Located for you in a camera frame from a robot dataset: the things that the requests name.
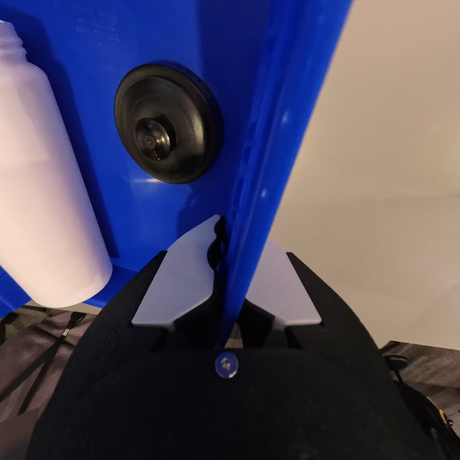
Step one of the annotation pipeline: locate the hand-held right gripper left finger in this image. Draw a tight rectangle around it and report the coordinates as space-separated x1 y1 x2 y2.
131 215 227 336

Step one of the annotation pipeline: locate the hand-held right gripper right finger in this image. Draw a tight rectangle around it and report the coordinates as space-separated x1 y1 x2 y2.
242 237 323 338

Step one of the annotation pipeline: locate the white plastic bottle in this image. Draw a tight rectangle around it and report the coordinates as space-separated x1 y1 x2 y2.
0 20 114 308

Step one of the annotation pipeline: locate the black bottle lid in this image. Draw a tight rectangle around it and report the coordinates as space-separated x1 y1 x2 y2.
114 64 224 184

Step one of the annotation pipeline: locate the blue plastic bin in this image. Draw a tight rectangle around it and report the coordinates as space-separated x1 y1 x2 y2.
0 0 354 351

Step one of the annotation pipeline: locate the black lanyard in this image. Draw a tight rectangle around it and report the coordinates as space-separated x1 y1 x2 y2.
0 312 87 414

